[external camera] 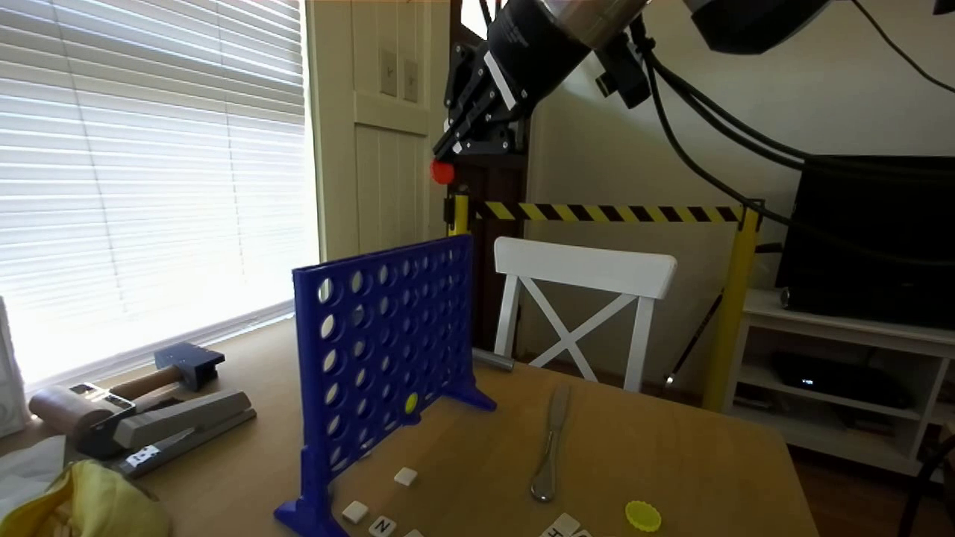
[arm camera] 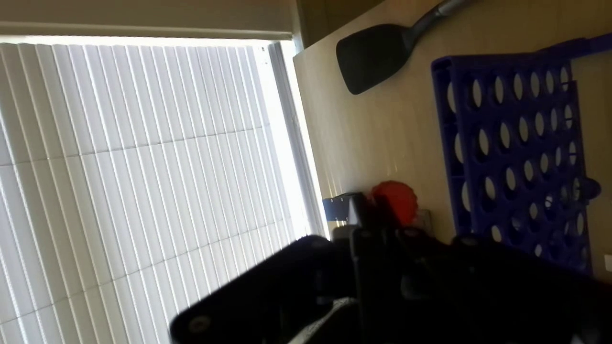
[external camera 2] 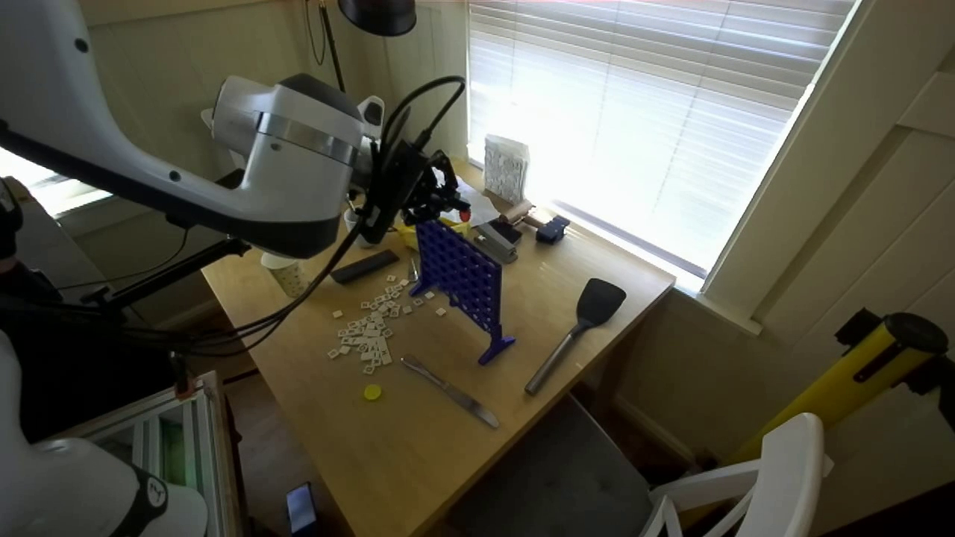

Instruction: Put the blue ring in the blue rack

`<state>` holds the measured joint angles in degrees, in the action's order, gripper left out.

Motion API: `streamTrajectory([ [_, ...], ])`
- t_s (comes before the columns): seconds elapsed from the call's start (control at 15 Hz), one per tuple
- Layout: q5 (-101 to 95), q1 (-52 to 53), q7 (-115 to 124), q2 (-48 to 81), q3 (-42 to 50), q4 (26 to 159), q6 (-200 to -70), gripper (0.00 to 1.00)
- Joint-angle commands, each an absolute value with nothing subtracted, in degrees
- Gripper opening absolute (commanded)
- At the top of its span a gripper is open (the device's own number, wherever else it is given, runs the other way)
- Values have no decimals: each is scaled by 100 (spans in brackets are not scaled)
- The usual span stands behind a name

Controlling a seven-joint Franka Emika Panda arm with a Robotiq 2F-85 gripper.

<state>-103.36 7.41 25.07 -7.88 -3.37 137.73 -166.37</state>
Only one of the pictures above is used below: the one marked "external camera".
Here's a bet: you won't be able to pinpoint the black set-top box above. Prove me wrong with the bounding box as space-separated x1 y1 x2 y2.
770 350 922 412

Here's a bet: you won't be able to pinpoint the grey stapler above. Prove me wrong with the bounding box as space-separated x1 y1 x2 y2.
103 387 261 481

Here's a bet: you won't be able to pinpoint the blue head wooden hammer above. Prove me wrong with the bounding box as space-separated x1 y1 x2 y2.
106 341 228 402

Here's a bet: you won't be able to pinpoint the black yellow barrier tape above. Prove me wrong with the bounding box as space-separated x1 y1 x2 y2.
467 199 743 227

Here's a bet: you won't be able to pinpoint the white plastic bag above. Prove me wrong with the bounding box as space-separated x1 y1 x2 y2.
0 430 71 520

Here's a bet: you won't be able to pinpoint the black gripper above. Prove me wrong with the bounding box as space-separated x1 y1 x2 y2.
434 0 600 160

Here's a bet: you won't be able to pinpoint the yellow stanchion post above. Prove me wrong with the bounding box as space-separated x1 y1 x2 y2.
441 190 476 238
700 199 768 412

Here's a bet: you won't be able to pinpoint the blue connect four rack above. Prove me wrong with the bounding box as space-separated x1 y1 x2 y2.
271 232 500 537

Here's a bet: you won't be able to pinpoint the white window blinds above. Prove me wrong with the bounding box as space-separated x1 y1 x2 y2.
0 0 323 384

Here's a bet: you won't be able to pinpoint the white television stand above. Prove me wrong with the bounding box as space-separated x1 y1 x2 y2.
729 288 955 481

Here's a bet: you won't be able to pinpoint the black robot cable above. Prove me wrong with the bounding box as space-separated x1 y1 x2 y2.
635 0 955 232

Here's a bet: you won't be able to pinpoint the black television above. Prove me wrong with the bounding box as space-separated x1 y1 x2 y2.
774 153 955 335

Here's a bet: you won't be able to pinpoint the silver table knife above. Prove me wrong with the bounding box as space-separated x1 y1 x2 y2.
525 379 576 506

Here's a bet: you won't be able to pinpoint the clear plastic jar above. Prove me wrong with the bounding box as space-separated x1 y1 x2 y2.
0 293 34 442

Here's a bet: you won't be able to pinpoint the silver grey handheld gadget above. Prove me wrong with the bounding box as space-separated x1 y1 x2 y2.
27 379 138 458

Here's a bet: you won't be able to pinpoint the cream panel door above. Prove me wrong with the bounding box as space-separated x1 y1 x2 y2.
304 0 458 263

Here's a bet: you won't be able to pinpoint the cream rectangular wall plate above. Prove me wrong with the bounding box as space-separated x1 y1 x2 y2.
401 57 423 103

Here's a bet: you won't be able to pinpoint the white wooden chair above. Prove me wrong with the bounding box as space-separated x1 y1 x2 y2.
491 232 682 394

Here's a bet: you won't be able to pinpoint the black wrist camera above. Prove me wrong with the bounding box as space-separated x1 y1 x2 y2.
595 32 655 109

